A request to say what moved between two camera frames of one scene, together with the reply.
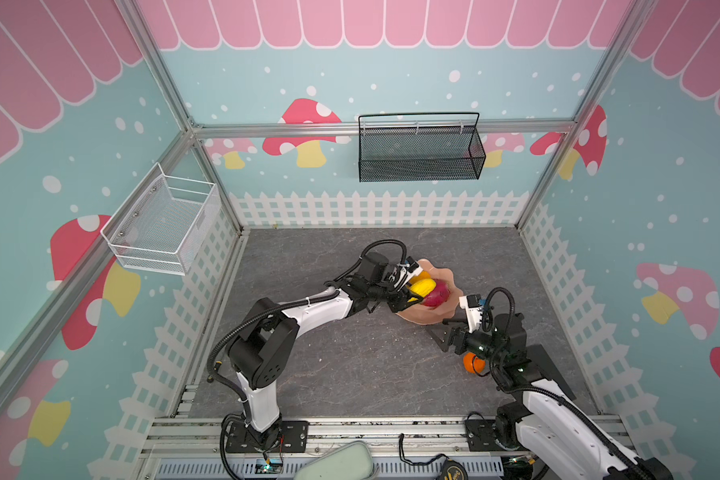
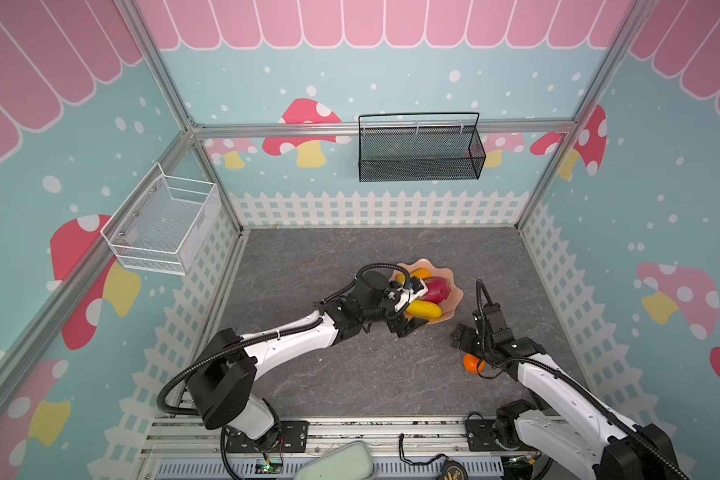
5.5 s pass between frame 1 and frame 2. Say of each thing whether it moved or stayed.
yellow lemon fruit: moved
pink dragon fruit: stayed
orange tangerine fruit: stayed
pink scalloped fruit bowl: stayed
